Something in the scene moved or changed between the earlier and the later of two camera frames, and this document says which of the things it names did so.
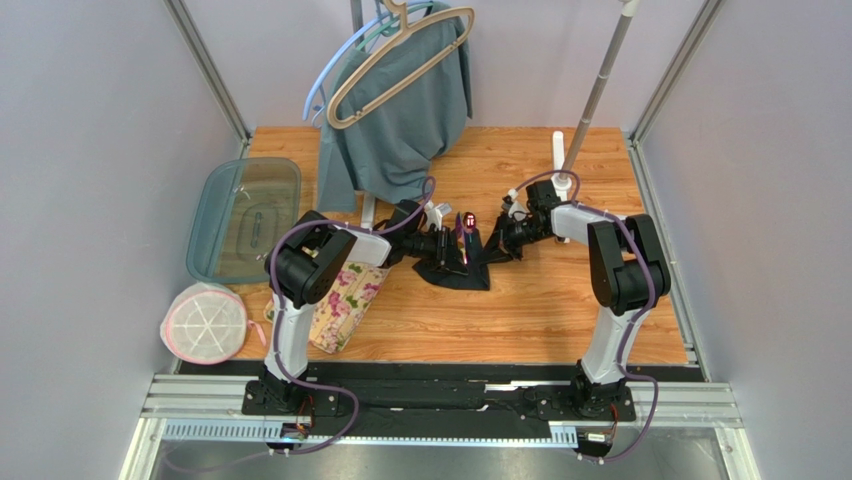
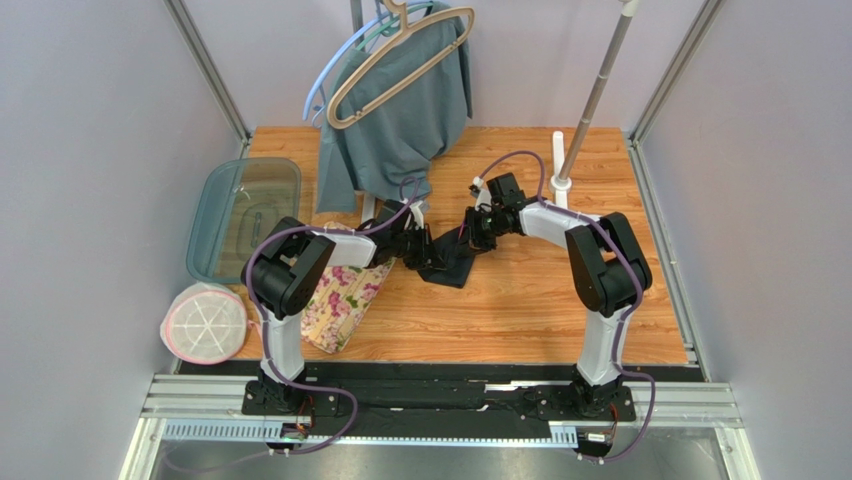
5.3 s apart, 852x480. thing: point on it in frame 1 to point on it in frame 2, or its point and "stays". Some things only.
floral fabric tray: [337, 319] stays
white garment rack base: [367, 218] stays
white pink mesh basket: [204, 323] stays
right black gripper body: [505, 233] to [475, 228]
